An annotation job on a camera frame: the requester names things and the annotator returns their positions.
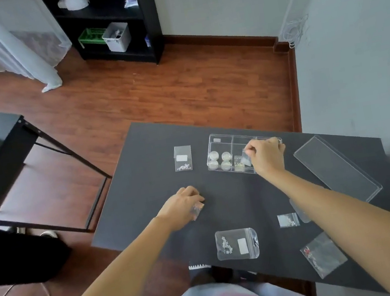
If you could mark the person's left hand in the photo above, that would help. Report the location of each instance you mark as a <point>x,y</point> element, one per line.
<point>177,208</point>

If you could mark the person's right hand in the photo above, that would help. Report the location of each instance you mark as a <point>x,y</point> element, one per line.
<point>269,156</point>

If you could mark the person's right fingers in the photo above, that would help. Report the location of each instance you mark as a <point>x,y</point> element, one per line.
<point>254,145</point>

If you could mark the person's left fingers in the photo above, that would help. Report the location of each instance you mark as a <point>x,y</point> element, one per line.
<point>192,195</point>

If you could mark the small clear zip bag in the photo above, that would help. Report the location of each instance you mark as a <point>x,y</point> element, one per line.
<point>247,159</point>

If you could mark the tiny clear bead bag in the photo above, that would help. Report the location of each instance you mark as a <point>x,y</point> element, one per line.
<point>198,212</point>

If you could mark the person's left forearm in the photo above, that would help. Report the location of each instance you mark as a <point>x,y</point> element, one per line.
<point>120,278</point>

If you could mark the person's right forearm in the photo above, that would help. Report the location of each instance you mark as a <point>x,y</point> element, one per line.
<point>349,224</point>

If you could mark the clear plastic organizer box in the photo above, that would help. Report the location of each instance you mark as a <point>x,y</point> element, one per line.
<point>224,146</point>

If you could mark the round white bead pot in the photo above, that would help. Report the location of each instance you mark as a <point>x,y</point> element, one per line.
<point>226,156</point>
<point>213,165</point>
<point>226,165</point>
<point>213,155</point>

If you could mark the small white label bag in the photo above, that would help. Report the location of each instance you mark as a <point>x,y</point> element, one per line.
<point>216,140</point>

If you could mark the white-labelled small bead bag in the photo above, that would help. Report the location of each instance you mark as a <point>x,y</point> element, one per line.
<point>183,158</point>

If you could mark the large clear zip bag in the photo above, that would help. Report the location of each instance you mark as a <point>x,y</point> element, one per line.
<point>237,245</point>

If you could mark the small clear bag white beads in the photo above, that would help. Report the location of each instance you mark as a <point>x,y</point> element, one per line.
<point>288,220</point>

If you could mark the clear plastic box lid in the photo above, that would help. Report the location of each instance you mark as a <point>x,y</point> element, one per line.
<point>336,169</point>

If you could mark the clear bag with red beads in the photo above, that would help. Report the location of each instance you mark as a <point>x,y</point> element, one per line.
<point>324,254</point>

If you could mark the small blue item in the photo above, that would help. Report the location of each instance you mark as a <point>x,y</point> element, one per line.
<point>147,41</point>

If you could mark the black bookshelf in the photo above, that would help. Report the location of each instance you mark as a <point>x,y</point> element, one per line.
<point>148,15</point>

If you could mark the white storage bin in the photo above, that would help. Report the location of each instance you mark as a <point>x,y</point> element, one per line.
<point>116,36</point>

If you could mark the green plastic basket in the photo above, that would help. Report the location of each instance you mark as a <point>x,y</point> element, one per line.
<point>91,37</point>

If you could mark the blue and white packet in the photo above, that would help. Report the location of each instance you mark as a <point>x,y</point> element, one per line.
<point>131,2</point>

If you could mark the white dome-shaped cap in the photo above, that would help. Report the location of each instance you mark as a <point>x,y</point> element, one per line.
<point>73,0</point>

